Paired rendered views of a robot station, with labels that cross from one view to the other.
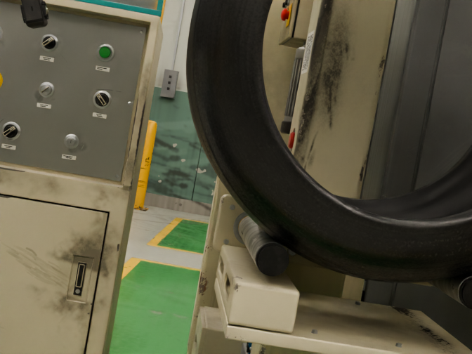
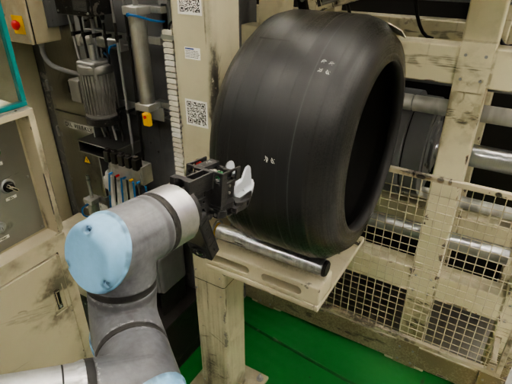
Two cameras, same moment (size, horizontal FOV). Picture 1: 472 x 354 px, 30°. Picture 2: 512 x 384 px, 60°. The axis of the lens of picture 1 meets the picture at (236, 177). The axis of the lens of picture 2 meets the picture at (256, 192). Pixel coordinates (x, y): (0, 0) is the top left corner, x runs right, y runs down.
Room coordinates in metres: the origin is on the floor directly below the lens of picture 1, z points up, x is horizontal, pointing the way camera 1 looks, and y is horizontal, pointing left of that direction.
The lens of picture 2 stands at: (0.79, 0.76, 1.63)
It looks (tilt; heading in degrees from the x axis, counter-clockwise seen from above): 29 degrees down; 305
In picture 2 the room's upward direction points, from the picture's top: straight up
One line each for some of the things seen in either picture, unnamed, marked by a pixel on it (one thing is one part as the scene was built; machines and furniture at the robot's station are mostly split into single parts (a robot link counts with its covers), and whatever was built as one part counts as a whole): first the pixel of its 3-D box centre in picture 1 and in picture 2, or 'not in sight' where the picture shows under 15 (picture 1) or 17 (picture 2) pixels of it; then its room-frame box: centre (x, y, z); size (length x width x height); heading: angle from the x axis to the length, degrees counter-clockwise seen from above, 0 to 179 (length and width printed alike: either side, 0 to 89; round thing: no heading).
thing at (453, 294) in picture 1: (438, 271); not in sight; (1.35, -0.33, 0.90); 0.35 x 0.05 x 0.05; 4
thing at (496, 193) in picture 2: not in sight; (386, 256); (1.14, -0.54, 0.65); 0.90 x 0.02 x 0.70; 4
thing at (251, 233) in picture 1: (260, 241); (267, 248); (1.33, -0.05, 0.90); 0.35 x 0.05 x 0.05; 4
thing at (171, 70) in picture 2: not in sight; (181, 114); (1.68, -0.12, 1.19); 0.05 x 0.04 x 0.48; 94
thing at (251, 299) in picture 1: (252, 283); (266, 266); (1.34, -0.05, 0.84); 0.36 x 0.09 x 0.06; 4
